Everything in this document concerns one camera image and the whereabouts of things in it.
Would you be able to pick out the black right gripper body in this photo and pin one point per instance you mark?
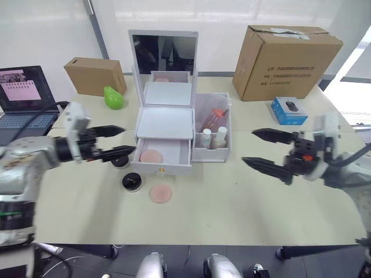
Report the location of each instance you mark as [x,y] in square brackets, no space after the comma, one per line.
[301,157]

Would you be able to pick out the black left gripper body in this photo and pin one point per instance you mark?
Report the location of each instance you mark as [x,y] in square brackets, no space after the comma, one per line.
[87,143]

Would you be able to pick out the large cardboard box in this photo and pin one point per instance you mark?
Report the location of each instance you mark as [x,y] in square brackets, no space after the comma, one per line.
[287,62]

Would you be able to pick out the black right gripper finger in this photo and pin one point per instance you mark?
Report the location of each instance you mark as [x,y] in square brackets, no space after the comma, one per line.
[275,136]
[269,168]

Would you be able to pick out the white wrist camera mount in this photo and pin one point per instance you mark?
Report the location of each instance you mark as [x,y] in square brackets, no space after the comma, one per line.
[76,121]
[327,130]

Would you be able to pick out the green pear-shaped toy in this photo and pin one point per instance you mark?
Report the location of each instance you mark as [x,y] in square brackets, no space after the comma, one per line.
[113,99]

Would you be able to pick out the blue mouse retail box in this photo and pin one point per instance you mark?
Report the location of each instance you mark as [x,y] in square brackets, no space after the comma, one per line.
[288,111]

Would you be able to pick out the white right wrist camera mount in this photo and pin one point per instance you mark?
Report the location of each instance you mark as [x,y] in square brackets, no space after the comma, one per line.
[327,130]

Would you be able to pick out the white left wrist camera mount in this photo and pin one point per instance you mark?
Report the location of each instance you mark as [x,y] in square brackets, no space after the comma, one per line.
[76,121]

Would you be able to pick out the grey window frame post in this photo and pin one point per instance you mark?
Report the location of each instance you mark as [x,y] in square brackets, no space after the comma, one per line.
[97,29]

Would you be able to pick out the silver rounded robot leg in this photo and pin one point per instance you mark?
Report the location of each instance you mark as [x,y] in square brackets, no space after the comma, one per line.
[221,267]
[152,266]

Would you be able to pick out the small white-capped bottle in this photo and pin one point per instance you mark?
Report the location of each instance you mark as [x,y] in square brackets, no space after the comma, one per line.
[206,139]

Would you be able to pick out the black table frame bar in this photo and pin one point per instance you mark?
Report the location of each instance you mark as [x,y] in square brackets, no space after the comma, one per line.
[92,251]
[319,252]

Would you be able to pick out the white makeup organizer with mirror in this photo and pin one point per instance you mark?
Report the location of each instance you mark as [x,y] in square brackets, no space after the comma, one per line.
[165,121]

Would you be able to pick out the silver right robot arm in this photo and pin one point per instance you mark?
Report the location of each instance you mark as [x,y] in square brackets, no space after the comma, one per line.
[355,168]

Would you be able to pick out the white organizer drawer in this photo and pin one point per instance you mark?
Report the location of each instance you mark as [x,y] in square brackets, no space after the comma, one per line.
[171,168]

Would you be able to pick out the black laptop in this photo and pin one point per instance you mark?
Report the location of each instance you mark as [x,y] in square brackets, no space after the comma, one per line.
[24,98]

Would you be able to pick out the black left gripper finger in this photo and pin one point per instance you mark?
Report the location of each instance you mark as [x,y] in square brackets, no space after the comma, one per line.
[111,130]
[119,152]

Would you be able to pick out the beige white-capped bottle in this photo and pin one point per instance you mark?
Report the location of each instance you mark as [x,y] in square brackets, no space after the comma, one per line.
[219,138]

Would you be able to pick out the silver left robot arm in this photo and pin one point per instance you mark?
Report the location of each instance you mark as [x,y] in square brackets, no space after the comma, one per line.
[20,162]

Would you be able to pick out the small cardboard box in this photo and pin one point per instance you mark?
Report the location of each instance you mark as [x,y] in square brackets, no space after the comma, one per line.
[95,76]

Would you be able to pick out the black-lidded round compact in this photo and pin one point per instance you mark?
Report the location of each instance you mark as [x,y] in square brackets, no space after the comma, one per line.
[121,163]
[132,182]

